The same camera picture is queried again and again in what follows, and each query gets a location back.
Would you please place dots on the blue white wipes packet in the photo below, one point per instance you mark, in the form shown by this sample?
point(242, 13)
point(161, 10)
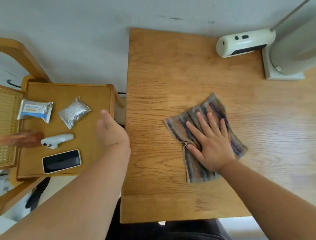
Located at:
point(34, 110)

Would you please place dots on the white exercise machine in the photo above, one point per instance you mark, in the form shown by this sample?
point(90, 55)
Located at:
point(10, 212)

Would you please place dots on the brown spray bottle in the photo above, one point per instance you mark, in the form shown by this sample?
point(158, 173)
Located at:
point(27, 139)

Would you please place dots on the striped cleaning cloth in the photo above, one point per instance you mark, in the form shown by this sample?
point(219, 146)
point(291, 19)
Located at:
point(197, 170)

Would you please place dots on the white cylinder appliance square base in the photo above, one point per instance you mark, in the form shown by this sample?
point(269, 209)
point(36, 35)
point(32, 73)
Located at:
point(291, 54)

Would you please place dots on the white oblong device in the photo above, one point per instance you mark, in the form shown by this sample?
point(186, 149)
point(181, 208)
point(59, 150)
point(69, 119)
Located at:
point(242, 42)

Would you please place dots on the person's right forearm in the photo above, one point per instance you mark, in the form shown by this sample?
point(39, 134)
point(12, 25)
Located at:
point(271, 202)

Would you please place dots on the black shorts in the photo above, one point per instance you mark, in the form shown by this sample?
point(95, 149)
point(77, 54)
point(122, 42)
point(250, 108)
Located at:
point(172, 231)

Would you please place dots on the white controller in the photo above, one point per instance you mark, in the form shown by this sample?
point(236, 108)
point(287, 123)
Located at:
point(56, 140)

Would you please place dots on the wooden rattan chair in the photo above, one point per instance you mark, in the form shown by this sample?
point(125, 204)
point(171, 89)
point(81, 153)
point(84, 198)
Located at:
point(93, 138)

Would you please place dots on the person's right hand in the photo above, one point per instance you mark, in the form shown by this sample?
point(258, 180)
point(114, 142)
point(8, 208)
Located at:
point(214, 150)

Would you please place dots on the person's left forearm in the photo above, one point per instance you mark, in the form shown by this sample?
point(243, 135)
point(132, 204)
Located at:
point(74, 207)

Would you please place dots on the smartphone with cream case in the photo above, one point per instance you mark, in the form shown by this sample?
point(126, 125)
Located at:
point(61, 162)

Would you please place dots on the person's left hand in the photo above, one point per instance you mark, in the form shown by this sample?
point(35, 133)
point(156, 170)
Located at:
point(113, 136)

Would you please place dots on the silver foil packet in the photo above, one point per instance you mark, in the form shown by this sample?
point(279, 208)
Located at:
point(74, 112)

